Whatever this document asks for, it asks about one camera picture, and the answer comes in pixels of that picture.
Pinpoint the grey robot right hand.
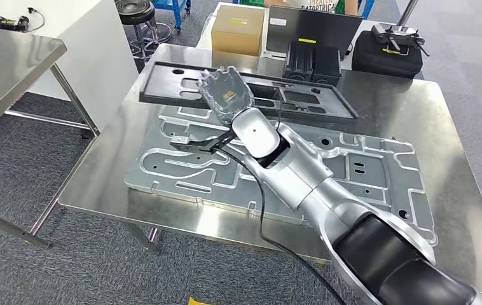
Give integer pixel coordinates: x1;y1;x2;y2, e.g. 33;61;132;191
195;65;255;126

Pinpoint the black plastic frame part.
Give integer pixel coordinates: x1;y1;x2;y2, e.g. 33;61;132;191
139;61;359;125

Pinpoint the steel workbench table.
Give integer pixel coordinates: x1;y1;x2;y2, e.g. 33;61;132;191
57;42;482;301

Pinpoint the brown cardboard box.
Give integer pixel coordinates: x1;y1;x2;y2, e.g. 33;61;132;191
211;4;266;57

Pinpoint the grey metal fixture plate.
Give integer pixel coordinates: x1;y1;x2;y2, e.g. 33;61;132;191
123;105;439;247

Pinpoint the blue metal cart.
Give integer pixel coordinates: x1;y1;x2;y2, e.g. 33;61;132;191
152;0;192;34

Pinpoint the black round stool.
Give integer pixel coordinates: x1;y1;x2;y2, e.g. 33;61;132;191
114;0;174;64

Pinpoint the printed white box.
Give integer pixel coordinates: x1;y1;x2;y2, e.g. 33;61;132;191
285;0;357;15

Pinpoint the white cabinet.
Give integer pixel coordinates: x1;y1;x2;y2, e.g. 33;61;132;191
0;0;140;132

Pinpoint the black carry case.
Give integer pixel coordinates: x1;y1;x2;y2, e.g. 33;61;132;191
351;30;423;79

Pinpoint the black and silver hand tool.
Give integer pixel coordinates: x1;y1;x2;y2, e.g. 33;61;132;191
370;23;430;58

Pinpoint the chrome pole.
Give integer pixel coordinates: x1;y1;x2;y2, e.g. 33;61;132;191
396;0;420;27

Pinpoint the steel side table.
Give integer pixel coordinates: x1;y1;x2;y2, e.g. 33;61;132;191
0;23;100;250

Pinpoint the white wrist camera on bracket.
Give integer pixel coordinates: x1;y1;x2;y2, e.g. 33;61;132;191
169;127;238;156

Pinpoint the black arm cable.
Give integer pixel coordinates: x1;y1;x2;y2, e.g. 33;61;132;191
213;90;347;305

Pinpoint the small device with black cable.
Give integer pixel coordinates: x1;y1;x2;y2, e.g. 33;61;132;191
0;6;46;34

